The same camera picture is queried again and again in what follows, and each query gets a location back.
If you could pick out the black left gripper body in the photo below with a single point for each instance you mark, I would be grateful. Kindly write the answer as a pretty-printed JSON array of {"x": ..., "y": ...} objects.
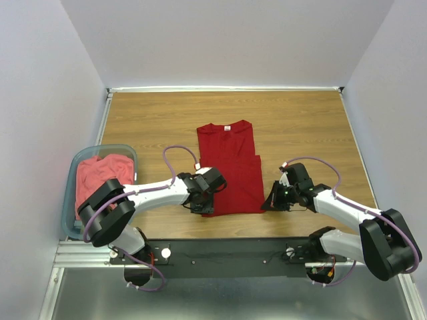
[{"x": 205, "y": 206}]

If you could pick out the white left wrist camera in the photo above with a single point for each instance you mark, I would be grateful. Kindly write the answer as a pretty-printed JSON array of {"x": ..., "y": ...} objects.
[{"x": 200, "y": 170}]

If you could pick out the clear blue plastic bin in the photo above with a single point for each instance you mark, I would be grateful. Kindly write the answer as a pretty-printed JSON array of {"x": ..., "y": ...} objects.
[{"x": 71, "y": 225}]

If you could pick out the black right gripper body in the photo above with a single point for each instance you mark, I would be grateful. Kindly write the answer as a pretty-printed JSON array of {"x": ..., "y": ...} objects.
[{"x": 285, "y": 195}]

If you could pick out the pink t-shirt in bin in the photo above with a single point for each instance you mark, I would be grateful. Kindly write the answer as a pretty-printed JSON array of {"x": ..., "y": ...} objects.
[{"x": 92, "y": 173}]

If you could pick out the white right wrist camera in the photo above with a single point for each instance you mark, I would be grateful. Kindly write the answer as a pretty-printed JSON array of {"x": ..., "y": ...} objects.
[{"x": 284, "y": 178}]

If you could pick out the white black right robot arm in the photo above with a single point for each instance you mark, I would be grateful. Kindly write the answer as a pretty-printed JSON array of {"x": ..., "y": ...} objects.
[{"x": 381, "y": 239}]

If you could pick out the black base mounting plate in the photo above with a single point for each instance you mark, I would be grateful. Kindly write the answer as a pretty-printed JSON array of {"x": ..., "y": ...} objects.
[{"x": 233, "y": 257}]

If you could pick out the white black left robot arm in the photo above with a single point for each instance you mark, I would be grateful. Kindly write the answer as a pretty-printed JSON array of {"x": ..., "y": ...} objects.
[{"x": 107, "y": 213}]

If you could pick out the dark red t-shirt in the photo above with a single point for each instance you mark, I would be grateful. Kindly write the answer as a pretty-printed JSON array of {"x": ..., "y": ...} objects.
[{"x": 231, "y": 149}]

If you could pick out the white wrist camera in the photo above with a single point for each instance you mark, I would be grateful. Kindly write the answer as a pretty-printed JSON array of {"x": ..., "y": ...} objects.
[
  {"x": 200, "y": 170},
  {"x": 284, "y": 178}
]

